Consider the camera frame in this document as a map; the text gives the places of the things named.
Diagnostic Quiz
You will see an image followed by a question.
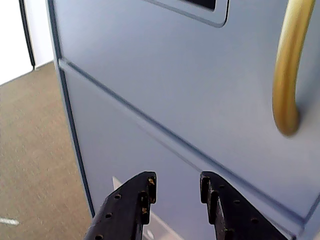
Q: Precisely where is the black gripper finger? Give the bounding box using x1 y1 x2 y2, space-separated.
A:
83 171 158 240
199 171 291 240

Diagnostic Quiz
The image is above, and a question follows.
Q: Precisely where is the blue cabinet door with window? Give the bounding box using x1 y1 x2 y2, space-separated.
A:
46 0 320 240

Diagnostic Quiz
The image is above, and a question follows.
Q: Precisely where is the gold curved door handle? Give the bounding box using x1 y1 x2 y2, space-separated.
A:
271 0 316 137

